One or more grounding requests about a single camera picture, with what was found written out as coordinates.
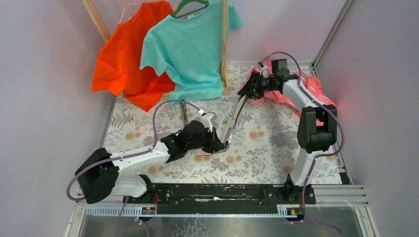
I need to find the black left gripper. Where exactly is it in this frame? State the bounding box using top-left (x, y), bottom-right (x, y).
top-left (186, 127), bottom-right (225, 155)

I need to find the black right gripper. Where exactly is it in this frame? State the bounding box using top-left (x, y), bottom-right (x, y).
top-left (237, 71), bottom-right (276, 100)

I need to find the beige and black stapler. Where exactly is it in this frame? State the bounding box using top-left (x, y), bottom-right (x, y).
top-left (180, 100), bottom-right (189, 126)

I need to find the white red staple box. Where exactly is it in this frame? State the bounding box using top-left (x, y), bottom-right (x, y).
top-left (195, 149), bottom-right (211, 156)

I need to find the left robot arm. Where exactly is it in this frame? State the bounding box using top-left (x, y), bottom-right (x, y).
top-left (75, 120), bottom-right (225, 204)

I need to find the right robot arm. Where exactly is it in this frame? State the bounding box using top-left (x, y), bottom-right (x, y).
top-left (237, 59), bottom-right (337, 203)

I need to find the pink patterned cloth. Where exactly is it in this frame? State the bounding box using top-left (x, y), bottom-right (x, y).
top-left (250, 68), bottom-right (335, 116)

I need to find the floral table mat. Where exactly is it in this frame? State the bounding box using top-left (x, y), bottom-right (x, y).
top-left (93, 65), bottom-right (343, 185)

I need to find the teal t-shirt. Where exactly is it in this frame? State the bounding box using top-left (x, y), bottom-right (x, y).
top-left (140, 0), bottom-right (224, 106)

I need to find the green clothes hanger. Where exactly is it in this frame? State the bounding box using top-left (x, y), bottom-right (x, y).
top-left (171, 0), bottom-right (210, 19)

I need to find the orange t-shirt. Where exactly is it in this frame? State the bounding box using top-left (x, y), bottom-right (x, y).
top-left (91, 0), bottom-right (175, 112)

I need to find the pink clothes hanger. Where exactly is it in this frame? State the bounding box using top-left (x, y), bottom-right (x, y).
top-left (119, 0), bottom-right (142, 24)

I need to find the wooden clothes rack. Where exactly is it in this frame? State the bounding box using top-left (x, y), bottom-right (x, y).
top-left (81, 0), bottom-right (230, 96)

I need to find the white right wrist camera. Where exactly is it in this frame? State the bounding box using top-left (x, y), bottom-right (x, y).
top-left (259, 64), bottom-right (270, 78)

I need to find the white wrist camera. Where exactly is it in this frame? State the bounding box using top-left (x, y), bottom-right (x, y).
top-left (198, 109), bottom-right (217, 131)
top-left (259, 64), bottom-right (270, 78)

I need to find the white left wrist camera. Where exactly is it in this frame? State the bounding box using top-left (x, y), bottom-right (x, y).
top-left (198, 109), bottom-right (217, 131)

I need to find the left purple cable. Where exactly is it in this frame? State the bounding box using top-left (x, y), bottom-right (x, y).
top-left (66, 99), bottom-right (205, 237)

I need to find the purple cable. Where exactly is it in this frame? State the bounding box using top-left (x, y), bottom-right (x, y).
top-left (66, 99), bottom-right (205, 237)
top-left (258, 51), bottom-right (346, 237)

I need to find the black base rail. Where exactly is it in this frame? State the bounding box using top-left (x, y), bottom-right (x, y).
top-left (123, 183), bottom-right (316, 215)

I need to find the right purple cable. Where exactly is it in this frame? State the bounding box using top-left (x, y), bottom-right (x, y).
top-left (258, 51), bottom-right (346, 237)

